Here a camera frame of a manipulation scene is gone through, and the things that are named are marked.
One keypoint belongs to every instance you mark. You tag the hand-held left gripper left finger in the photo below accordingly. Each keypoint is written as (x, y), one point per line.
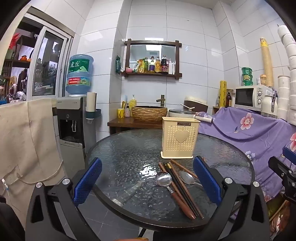
(87, 180)

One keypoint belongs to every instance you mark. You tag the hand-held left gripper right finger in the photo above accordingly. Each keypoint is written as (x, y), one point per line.
(207, 180)

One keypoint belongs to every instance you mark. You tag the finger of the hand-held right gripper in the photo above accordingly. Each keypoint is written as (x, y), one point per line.
(281, 168)
(289, 153)

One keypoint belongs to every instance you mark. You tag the small steel spoon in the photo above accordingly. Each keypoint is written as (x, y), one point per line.
(186, 177)

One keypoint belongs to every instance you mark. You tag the cream plastic utensil holder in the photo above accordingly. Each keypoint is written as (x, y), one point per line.
(180, 139)

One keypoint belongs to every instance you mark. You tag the purple floral cloth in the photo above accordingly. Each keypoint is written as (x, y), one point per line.
(254, 136)

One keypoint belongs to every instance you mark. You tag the white kettle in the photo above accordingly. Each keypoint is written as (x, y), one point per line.
(268, 104)

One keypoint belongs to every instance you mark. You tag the white lint roller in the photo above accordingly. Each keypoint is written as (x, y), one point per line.
(205, 118)

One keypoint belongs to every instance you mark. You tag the wooden crate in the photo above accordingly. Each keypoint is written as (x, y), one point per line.
(215, 110)

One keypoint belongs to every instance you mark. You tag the wooden washstand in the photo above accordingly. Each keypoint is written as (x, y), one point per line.
(129, 122)

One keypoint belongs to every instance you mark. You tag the white microwave oven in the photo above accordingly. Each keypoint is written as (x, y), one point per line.
(245, 97)

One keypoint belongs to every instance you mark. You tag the grey water dispenser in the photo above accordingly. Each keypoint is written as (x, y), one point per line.
(69, 111)

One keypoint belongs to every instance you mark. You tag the beige cloth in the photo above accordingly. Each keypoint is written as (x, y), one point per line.
(27, 139)

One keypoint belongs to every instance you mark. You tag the white pot with lid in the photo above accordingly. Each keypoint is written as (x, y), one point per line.
(178, 112)

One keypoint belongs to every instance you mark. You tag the yellow cup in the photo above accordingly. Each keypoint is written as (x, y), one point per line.
(121, 113)

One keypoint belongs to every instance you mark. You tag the brown and white rice cooker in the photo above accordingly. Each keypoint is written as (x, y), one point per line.
(196, 104)

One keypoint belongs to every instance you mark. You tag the orange lid jar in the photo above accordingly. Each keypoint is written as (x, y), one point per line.
(263, 80)

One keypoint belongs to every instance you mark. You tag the white jar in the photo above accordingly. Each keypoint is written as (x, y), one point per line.
(258, 82)

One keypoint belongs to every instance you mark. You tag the small pink bottle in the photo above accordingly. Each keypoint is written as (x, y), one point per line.
(127, 112)

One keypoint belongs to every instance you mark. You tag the small clear bottle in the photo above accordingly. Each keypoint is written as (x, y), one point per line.
(217, 102)

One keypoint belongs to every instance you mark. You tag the brown glass bottle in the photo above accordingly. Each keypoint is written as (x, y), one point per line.
(228, 100)

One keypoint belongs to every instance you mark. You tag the yellow roll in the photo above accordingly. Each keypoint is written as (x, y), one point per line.
(223, 95)

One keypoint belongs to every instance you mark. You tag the yellow soap bottle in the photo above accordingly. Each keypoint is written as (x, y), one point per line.
(132, 104)

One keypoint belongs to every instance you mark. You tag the woven wash basin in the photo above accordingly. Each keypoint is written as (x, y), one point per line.
(149, 113)

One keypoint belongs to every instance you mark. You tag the bamboo style faucet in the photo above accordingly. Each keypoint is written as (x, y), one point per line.
(162, 99)

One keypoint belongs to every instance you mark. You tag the tall stack of paper cups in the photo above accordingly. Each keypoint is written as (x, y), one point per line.
(267, 62)

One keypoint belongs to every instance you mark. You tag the blue water bottle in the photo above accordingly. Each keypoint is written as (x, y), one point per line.
(78, 74)

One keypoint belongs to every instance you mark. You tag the white squeeze bottle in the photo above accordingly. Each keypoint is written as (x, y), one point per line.
(170, 68)

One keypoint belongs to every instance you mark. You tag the pink bowl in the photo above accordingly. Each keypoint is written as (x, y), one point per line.
(128, 69)

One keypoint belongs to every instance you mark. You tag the green hanging packet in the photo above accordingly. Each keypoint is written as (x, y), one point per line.
(118, 64)

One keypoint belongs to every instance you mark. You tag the aluminium sliding window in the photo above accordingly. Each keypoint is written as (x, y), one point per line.
(49, 64)

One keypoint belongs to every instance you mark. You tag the dark soy sauce bottle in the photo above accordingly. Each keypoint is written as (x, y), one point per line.
(164, 66)

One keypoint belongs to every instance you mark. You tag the amber oil bottle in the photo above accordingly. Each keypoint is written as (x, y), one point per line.
(158, 66)

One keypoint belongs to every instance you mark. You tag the yellow snack packet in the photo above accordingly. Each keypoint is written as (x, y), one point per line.
(140, 66)

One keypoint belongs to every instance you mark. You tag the purple label bottle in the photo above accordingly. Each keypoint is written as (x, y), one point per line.
(152, 67)

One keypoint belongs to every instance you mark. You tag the green bottle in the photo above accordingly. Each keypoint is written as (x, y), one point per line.
(146, 66)

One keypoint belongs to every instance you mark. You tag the wooden framed mirror shelf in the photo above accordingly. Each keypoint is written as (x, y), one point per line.
(152, 42)

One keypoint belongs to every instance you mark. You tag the dark blue wall holder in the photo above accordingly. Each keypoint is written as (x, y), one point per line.
(98, 113)

